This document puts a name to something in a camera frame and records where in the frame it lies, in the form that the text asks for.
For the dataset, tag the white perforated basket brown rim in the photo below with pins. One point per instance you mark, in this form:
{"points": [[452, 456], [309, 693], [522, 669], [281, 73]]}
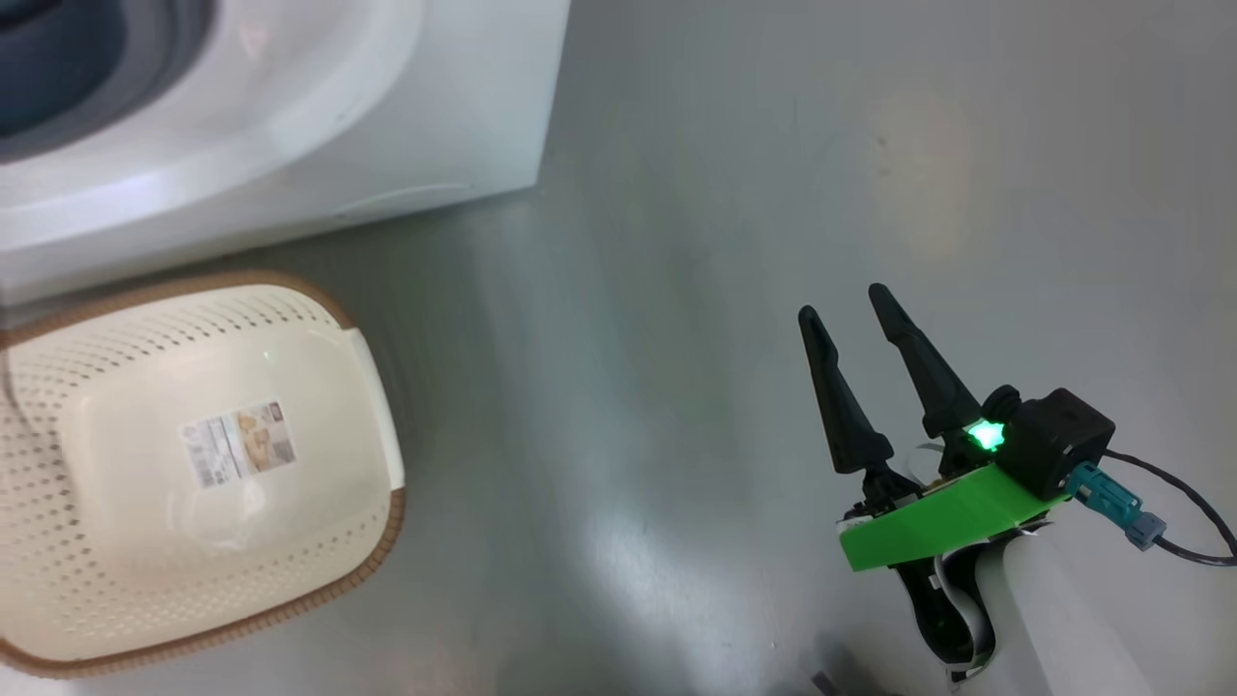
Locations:
{"points": [[319, 522]]}

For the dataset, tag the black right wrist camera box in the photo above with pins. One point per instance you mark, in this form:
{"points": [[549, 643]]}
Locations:
{"points": [[1058, 440]]}

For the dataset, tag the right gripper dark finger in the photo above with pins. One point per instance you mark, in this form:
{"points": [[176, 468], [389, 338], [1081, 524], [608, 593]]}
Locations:
{"points": [[855, 435], [937, 391]]}

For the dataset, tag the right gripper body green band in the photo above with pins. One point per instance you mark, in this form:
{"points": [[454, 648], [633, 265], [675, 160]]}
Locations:
{"points": [[952, 527]]}

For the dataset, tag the white washing machine body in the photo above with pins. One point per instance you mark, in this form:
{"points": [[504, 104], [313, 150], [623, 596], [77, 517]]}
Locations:
{"points": [[435, 97]]}

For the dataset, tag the paper basket label sticker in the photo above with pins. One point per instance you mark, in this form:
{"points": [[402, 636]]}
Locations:
{"points": [[237, 445]]}

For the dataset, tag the teal right camera connector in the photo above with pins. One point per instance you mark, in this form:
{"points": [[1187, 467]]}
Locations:
{"points": [[1107, 503]]}

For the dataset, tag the grey rubber door gasket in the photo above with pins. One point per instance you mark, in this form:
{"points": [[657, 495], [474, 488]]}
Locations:
{"points": [[164, 58]]}

